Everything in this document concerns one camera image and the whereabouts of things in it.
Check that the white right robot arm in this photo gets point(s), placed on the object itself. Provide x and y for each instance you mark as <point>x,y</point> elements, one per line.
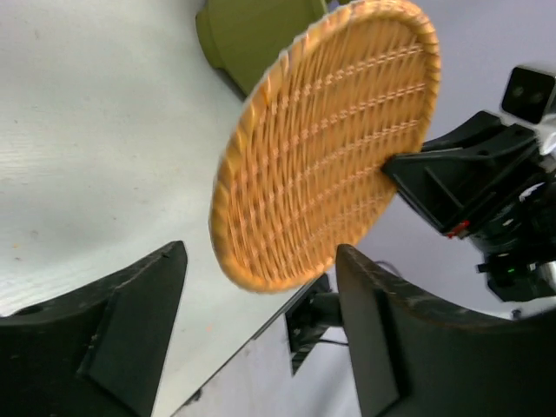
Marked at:
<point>518,245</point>

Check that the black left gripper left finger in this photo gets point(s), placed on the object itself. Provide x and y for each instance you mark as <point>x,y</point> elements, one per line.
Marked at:
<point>98,350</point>

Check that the olive green plastic bin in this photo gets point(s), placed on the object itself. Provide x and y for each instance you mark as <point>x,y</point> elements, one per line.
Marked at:
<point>242,39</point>

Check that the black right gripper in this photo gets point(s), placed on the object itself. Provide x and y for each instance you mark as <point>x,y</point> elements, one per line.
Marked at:
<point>458,191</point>

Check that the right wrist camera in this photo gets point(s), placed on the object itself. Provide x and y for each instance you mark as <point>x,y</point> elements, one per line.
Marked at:
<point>530,97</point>

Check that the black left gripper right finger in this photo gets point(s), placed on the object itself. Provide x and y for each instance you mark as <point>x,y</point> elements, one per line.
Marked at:
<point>415,354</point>

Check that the orange woven round plate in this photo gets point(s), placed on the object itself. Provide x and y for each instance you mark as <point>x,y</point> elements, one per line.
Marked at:
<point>301,173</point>

